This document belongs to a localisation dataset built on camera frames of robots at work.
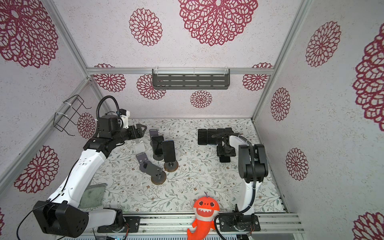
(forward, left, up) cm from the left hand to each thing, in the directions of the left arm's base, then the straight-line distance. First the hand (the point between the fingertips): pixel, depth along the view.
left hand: (140, 129), depth 78 cm
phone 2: (-4, -14, -15) cm, 21 cm away
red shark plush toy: (-35, -34, -18) cm, 52 cm away
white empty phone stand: (+6, +9, -27) cm, 29 cm away
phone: (-4, -48, -26) cm, 55 cm away
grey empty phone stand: (-8, +2, -25) cm, 26 cm away
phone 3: (+9, -2, -27) cm, 28 cm away
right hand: (+2, -49, -27) cm, 56 cm away
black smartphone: (+16, -35, -28) cm, 47 cm away
